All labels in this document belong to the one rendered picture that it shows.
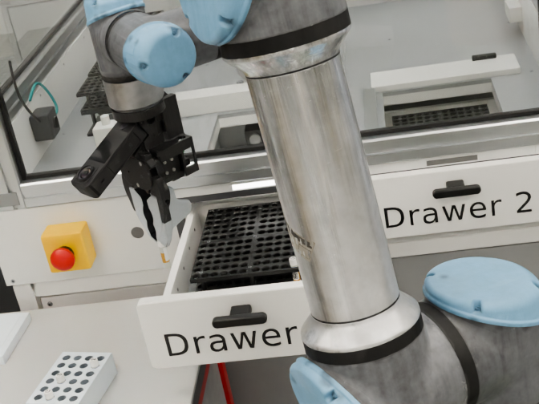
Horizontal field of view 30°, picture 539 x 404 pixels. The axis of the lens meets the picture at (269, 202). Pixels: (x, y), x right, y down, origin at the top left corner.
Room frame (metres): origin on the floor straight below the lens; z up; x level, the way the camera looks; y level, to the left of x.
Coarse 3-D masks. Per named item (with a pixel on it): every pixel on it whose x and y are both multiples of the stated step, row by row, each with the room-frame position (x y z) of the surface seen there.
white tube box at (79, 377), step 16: (64, 352) 1.31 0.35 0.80; (80, 352) 1.30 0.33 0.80; (64, 368) 1.27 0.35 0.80; (80, 368) 1.27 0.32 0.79; (96, 368) 1.25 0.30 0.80; (112, 368) 1.28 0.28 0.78; (48, 384) 1.23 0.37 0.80; (64, 384) 1.23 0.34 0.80; (80, 384) 1.22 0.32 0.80; (96, 384) 1.23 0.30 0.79; (32, 400) 1.20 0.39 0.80; (64, 400) 1.19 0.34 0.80; (80, 400) 1.18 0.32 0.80; (96, 400) 1.22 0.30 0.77
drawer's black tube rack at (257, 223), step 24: (216, 216) 1.47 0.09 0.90; (240, 216) 1.45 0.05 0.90; (264, 216) 1.44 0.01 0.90; (216, 240) 1.38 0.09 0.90; (240, 240) 1.37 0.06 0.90; (264, 240) 1.36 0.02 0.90; (288, 240) 1.34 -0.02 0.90; (216, 264) 1.31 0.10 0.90; (240, 264) 1.30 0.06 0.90; (264, 264) 1.29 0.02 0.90; (216, 288) 1.29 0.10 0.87
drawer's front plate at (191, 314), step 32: (256, 288) 1.17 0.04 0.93; (288, 288) 1.16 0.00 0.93; (160, 320) 1.19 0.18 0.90; (192, 320) 1.18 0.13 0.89; (288, 320) 1.16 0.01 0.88; (160, 352) 1.19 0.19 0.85; (192, 352) 1.18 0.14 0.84; (224, 352) 1.17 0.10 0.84; (256, 352) 1.17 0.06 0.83; (288, 352) 1.16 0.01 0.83
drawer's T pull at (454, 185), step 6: (456, 180) 1.41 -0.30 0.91; (462, 180) 1.41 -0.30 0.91; (450, 186) 1.40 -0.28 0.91; (456, 186) 1.39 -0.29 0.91; (462, 186) 1.39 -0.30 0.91; (468, 186) 1.38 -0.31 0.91; (474, 186) 1.38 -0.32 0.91; (432, 192) 1.39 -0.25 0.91; (438, 192) 1.38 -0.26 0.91; (444, 192) 1.38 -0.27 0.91; (450, 192) 1.38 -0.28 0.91; (456, 192) 1.38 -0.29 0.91; (462, 192) 1.38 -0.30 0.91; (468, 192) 1.38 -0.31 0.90; (474, 192) 1.38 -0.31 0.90; (438, 198) 1.38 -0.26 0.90
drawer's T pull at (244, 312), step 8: (232, 312) 1.15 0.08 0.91; (240, 312) 1.15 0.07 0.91; (248, 312) 1.15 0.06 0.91; (216, 320) 1.14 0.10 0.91; (224, 320) 1.14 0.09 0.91; (232, 320) 1.13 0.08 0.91; (240, 320) 1.13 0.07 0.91; (248, 320) 1.13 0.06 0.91; (256, 320) 1.13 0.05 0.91; (264, 320) 1.13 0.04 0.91; (216, 328) 1.14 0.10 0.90
